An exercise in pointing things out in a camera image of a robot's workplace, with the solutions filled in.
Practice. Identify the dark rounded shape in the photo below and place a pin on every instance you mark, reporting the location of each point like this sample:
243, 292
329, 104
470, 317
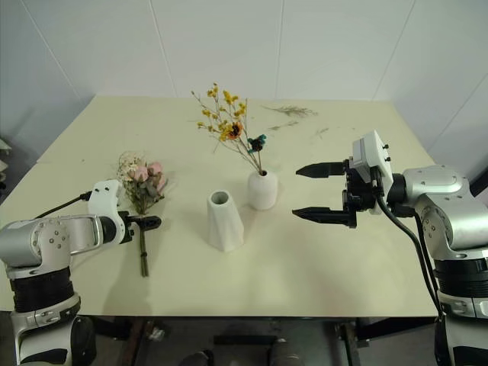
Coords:
198, 358
285, 352

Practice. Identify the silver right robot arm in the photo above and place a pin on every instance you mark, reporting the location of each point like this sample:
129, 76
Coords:
442, 202

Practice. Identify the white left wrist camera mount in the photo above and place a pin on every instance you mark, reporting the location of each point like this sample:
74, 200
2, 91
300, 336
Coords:
106, 198

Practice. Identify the long dried grass sprig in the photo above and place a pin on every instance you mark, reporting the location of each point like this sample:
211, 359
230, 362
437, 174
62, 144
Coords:
291, 110

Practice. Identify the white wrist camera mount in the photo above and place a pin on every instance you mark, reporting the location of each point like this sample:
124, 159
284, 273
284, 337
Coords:
371, 152
106, 198

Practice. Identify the tall faceted white vase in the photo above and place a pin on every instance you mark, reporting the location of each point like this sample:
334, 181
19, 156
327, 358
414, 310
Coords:
224, 225

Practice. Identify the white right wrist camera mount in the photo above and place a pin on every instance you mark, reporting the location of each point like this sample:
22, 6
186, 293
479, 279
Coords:
371, 152

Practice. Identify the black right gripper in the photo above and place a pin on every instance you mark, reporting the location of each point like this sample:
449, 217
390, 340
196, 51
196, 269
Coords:
358, 190

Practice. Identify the round white vase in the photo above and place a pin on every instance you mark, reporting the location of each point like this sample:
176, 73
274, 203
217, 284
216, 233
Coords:
262, 190

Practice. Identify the yellow dried flower bouquet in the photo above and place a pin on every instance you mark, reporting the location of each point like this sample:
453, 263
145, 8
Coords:
228, 126

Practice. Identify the black table frame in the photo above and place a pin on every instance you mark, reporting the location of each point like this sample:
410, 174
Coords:
244, 322

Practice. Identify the pink dried flower bouquet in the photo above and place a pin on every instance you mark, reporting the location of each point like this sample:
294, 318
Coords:
143, 183

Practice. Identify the short dried grass sprig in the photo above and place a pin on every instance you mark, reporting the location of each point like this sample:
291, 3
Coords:
284, 126

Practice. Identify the tiny dried grass sprig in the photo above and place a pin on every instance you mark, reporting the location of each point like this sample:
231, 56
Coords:
321, 132

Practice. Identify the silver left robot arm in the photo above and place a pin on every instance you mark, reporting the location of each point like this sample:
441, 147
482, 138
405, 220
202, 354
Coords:
49, 236

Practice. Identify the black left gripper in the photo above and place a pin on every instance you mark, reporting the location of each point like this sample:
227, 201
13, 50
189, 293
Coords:
129, 225

